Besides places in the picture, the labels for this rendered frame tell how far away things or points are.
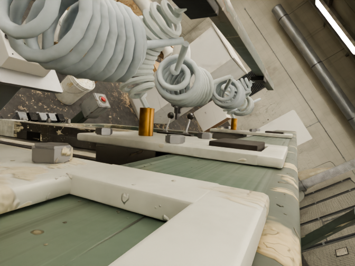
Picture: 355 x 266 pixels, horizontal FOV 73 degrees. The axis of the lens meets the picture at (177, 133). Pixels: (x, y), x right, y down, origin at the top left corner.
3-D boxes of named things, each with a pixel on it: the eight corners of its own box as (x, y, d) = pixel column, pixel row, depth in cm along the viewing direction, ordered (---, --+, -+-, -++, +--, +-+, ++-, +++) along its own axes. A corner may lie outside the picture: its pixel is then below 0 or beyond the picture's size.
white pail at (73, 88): (72, 88, 299) (96, 65, 280) (80, 108, 292) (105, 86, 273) (48, 83, 271) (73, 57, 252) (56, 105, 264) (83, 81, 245)
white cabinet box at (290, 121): (208, 159, 549) (294, 112, 467) (220, 182, 536) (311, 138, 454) (197, 161, 496) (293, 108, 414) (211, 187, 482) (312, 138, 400)
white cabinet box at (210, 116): (199, 114, 671) (221, 100, 642) (208, 132, 657) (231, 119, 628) (193, 112, 631) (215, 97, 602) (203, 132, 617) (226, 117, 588)
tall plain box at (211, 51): (154, 100, 476) (230, 44, 406) (167, 126, 462) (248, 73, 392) (124, 93, 396) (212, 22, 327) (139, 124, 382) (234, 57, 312)
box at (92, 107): (90, 106, 190) (105, 94, 182) (95, 119, 187) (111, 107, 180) (77, 105, 179) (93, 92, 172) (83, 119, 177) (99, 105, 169)
